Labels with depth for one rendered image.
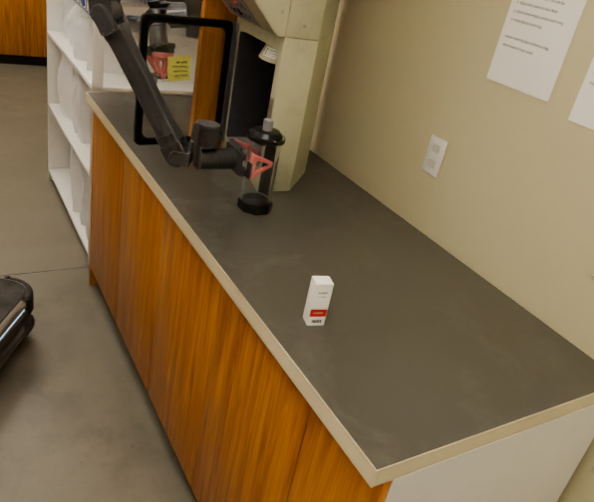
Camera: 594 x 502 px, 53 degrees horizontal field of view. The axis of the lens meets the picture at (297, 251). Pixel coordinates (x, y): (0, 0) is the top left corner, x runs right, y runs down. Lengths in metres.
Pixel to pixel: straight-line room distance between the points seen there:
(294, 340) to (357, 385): 0.17
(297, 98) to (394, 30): 0.42
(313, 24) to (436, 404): 1.09
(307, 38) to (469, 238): 0.73
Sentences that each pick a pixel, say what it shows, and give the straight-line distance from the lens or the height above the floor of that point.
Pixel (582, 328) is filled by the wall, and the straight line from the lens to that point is 1.60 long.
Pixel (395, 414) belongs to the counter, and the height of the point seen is 0.94.
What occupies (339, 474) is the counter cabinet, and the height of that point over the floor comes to 0.81.
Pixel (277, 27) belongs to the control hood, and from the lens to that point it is 1.74.
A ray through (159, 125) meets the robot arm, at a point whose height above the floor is 1.17.
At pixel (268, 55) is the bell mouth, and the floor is 1.33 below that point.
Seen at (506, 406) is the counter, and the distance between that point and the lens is 1.28.
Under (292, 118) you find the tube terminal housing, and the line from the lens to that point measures 1.84.
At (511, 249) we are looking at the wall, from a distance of 1.69.
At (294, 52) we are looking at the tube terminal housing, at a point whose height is 1.37.
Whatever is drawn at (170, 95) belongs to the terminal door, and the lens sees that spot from 1.98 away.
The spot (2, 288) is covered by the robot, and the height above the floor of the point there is 0.24.
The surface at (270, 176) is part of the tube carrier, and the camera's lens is 1.69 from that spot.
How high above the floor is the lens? 1.68
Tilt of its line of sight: 28 degrees down
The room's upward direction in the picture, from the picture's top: 12 degrees clockwise
